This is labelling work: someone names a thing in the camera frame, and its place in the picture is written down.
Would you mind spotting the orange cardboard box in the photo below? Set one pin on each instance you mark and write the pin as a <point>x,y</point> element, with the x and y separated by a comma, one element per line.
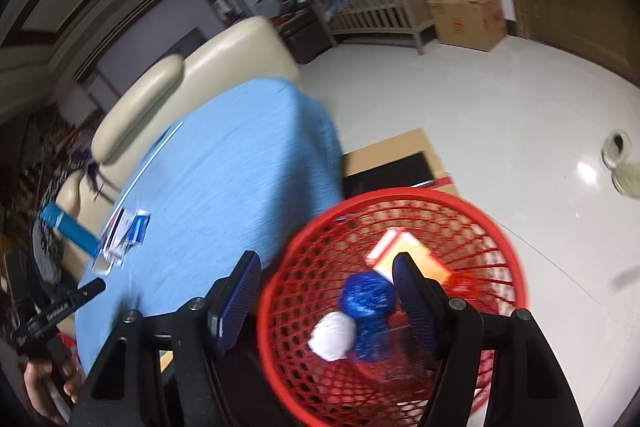
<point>431,259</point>

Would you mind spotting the dark printed foil packet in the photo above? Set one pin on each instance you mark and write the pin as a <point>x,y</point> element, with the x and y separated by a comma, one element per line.
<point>116,234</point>

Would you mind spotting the long blue box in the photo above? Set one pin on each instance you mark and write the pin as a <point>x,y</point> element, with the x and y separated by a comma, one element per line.
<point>65,227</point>

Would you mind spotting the white paper ball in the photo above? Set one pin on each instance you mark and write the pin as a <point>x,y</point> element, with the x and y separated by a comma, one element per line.
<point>332,334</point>

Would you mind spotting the small blue white packet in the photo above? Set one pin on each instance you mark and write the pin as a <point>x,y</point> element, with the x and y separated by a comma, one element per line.
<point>140,227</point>

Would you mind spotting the blue plastic bag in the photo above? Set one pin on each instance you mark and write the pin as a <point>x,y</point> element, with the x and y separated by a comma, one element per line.
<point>367,297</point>

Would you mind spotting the brown cardboard box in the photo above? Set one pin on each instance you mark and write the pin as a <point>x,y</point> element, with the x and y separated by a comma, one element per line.
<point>467,22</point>

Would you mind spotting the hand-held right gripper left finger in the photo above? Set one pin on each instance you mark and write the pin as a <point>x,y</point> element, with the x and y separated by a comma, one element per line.
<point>237,302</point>

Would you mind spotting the person's left hand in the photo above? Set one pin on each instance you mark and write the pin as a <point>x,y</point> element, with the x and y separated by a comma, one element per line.
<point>47,389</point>

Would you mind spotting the cream leather sofa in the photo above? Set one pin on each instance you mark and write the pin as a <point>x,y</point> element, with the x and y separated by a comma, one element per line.
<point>240,52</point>

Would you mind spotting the red plastic mesh basket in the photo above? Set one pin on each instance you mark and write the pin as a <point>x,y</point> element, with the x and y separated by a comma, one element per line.
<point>320,257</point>

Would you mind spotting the black floor mat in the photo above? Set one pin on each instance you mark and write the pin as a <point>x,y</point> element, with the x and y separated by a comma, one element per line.
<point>390,172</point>

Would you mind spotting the thin white rod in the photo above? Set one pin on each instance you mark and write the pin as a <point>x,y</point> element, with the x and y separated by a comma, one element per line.
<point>145,174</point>

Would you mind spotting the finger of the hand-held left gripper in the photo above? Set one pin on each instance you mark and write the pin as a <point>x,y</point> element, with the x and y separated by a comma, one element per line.
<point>70,302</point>

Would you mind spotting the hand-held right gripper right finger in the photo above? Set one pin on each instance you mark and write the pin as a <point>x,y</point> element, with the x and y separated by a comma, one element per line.
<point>417,307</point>

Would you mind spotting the flat brown cardboard sheet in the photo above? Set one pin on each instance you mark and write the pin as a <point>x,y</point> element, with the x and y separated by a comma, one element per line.
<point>385,144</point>

